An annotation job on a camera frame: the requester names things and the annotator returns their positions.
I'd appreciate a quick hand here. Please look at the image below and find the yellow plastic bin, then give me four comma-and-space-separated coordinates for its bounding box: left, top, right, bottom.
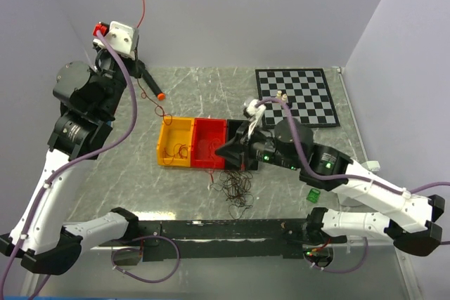
156, 117, 195, 167

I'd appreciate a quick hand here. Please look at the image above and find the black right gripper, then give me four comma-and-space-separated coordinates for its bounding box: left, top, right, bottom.
215, 120, 300, 171

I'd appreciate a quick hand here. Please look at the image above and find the black plastic bin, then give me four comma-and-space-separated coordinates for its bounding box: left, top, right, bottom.
224, 119, 259, 171

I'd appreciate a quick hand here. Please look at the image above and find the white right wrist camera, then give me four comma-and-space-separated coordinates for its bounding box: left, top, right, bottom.
243, 98, 266, 138

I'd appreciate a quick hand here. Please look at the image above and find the dark brown cable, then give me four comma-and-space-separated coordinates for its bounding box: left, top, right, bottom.
210, 169, 255, 219

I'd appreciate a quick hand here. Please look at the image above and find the red plastic bin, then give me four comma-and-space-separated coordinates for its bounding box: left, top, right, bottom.
191, 118, 227, 170

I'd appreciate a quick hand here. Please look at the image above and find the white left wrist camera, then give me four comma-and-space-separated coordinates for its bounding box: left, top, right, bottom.
93, 21, 139, 60

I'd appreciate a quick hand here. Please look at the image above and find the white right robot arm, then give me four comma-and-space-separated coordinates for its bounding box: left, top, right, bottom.
215, 118, 445, 256

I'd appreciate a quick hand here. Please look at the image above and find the black marker orange cap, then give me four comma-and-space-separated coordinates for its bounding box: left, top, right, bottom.
143, 73, 165, 101

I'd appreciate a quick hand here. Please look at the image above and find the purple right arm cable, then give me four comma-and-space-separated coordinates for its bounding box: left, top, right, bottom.
256, 98, 450, 275

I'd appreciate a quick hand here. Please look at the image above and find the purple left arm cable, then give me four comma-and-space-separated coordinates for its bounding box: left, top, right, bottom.
0, 31, 180, 300

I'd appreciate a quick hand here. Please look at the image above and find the white stand device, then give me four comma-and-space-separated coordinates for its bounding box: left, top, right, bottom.
337, 160, 381, 208

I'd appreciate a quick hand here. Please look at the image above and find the black white chessboard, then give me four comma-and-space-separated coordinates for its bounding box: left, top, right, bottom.
255, 68, 340, 128

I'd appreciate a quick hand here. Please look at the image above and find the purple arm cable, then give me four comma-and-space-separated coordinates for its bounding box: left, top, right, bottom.
256, 98, 450, 275
0, 31, 180, 300

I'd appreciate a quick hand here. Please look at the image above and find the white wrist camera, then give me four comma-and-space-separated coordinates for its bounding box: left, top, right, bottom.
93, 21, 139, 60
243, 98, 266, 138

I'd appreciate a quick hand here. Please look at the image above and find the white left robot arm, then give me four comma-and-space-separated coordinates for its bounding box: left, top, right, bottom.
1, 30, 144, 275

